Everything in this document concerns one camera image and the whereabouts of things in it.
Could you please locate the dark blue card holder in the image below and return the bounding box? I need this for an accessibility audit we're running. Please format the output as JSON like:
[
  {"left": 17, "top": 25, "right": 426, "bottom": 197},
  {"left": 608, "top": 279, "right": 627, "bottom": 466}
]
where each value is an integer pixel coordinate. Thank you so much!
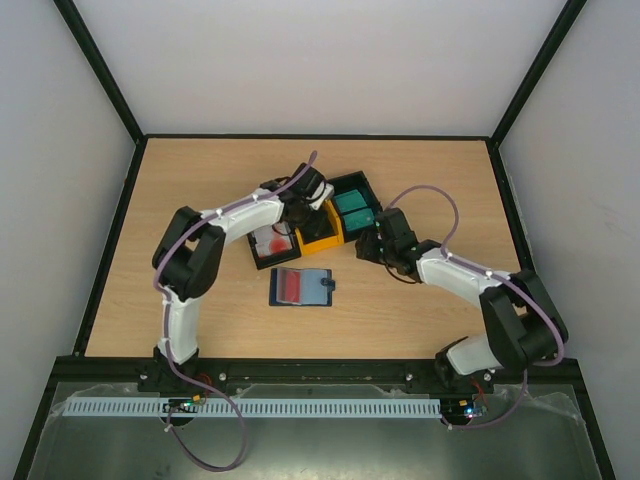
[{"left": 269, "top": 268, "right": 336, "bottom": 307}]

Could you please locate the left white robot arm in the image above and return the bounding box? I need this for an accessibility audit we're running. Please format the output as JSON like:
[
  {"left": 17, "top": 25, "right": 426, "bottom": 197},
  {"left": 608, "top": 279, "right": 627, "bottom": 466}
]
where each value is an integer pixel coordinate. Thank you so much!
[{"left": 152, "top": 152, "right": 333, "bottom": 365}]

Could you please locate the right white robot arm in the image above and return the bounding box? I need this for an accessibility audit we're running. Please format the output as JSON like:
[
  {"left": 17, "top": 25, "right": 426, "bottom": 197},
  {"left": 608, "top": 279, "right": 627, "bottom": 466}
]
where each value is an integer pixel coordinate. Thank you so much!
[{"left": 355, "top": 208, "right": 568, "bottom": 392}]

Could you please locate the black card stack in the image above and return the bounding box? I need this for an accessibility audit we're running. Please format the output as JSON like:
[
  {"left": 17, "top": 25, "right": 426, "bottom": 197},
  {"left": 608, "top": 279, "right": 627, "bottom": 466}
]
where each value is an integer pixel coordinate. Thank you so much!
[{"left": 299, "top": 209, "right": 335, "bottom": 244}]

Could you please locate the red white card stack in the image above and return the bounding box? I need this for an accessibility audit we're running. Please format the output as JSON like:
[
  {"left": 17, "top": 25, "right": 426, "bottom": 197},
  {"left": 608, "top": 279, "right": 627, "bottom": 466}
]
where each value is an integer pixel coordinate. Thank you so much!
[{"left": 252, "top": 226, "right": 293, "bottom": 259}]

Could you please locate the teal card stack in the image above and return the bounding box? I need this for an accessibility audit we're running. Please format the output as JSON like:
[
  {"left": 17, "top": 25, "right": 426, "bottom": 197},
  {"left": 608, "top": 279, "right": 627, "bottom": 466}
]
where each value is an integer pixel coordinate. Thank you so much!
[{"left": 333, "top": 189, "right": 374, "bottom": 232}]

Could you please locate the black bin left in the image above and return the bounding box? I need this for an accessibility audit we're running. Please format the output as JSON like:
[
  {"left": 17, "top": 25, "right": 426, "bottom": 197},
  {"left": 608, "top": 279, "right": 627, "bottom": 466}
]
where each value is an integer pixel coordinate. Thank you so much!
[{"left": 247, "top": 222, "right": 302, "bottom": 270}]

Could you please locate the black bin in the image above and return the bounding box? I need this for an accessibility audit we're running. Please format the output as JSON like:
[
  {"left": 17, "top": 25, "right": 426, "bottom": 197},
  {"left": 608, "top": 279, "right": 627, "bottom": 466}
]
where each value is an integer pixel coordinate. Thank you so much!
[
  {"left": 247, "top": 222, "right": 302, "bottom": 270},
  {"left": 329, "top": 171, "right": 382, "bottom": 243}
]

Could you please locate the yellow bin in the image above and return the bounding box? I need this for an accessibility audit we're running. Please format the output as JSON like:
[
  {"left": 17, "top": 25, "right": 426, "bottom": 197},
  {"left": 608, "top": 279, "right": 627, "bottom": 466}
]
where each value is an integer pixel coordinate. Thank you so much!
[{"left": 295, "top": 200, "right": 345, "bottom": 256}]

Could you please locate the black bin right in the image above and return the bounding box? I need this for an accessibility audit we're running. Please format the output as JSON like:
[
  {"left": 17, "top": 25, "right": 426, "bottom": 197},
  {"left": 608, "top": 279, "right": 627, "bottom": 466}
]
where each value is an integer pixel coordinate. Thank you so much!
[{"left": 329, "top": 171, "right": 382, "bottom": 243}]

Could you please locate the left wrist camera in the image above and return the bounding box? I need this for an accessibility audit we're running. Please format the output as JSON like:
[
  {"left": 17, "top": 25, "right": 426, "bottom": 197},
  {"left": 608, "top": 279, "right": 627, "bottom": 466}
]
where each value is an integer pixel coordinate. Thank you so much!
[{"left": 307, "top": 181, "right": 334, "bottom": 211}]

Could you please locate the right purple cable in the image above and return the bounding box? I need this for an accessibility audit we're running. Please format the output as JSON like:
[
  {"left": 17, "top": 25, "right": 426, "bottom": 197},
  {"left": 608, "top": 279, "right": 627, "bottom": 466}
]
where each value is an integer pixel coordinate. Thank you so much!
[{"left": 385, "top": 185, "right": 566, "bottom": 431}]

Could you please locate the purple cable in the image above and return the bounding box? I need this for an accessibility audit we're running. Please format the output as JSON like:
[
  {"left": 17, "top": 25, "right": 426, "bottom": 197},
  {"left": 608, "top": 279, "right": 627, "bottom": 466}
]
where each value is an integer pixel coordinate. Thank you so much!
[
  {"left": 385, "top": 185, "right": 566, "bottom": 431},
  {"left": 152, "top": 150, "right": 249, "bottom": 474}
]

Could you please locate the black mounting rail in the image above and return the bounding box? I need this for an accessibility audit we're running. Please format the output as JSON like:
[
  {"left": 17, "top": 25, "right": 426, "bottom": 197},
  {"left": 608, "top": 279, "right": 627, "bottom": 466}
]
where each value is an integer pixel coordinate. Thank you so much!
[{"left": 137, "top": 357, "right": 496, "bottom": 394}]

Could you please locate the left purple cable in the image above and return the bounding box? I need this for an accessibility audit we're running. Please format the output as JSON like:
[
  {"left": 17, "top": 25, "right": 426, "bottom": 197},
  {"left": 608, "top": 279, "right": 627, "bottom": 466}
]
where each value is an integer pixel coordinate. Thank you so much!
[{"left": 152, "top": 150, "right": 249, "bottom": 474}]

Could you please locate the black enclosure frame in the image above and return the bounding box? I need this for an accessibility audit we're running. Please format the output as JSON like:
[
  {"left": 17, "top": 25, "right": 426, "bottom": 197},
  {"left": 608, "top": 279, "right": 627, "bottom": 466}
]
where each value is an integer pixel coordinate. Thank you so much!
[{"left": 14, "top": 0, "right": 615, "bottom": 479}]

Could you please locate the grey slotted cable duct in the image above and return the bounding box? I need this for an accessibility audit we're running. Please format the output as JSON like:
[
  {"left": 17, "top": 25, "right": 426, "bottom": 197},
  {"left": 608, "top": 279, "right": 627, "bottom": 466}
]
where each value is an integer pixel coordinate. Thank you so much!
[{"left": 62, "top": 397, "right": 442, "bottom": 419}]

